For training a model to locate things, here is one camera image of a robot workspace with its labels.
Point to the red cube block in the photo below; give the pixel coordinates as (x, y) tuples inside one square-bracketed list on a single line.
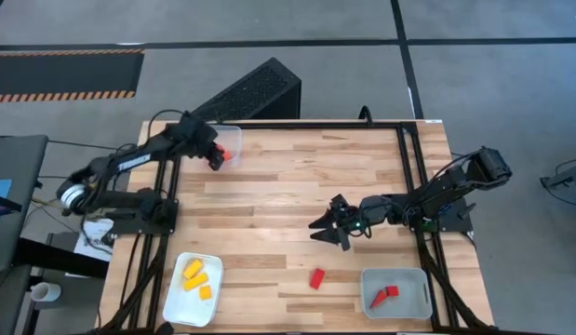
[(392, 291)]

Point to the yellow cube block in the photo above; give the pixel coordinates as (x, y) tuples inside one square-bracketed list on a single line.
[(205, 292)]

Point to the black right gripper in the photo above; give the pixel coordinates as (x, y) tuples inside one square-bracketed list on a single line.
[(371, 214)]

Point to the black aluminium table frame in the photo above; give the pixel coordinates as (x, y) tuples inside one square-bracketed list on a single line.
[(292, 125)]

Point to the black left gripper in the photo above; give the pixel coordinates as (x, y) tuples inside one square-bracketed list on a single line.
[(196, 135)]

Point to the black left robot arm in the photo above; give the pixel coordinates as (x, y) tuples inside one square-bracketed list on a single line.
[(134, 163)]

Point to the grey plastic bin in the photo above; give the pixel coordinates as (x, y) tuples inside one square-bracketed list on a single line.
[(408, 302)]

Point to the black mesh computer tower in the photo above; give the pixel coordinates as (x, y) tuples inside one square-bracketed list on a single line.
[(250, 93)]

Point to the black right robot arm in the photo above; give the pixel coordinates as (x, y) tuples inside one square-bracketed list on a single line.
[(455, 186)]

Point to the clear plastic bin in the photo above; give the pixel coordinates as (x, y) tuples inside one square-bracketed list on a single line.
[(234, 139)]

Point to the black floor mat orange stripes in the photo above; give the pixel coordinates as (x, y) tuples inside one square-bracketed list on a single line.
[(59, 74)]

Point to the dark grey side table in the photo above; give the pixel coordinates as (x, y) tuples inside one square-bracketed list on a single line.
[(17, 158)]

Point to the red triangle block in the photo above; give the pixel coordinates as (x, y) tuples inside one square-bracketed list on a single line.
[(378, 300)]

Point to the white plastic bin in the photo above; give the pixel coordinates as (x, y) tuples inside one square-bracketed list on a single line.
[(190, 312)]

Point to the red rectangular block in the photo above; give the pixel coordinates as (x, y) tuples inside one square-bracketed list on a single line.
[(317, 278)]

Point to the orange rectangular block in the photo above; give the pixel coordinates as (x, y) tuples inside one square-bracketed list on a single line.
[(227, 155)]

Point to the white paper sheet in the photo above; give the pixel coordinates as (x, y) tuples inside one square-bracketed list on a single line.
[(99, 244)]

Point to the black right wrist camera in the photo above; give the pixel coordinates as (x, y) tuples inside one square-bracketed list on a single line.
[(351, 215)]

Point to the white cup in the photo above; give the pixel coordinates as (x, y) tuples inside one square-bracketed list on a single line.
[(45, 292)]

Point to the black floor stand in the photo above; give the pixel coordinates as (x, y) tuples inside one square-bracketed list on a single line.
[(564, 179)]

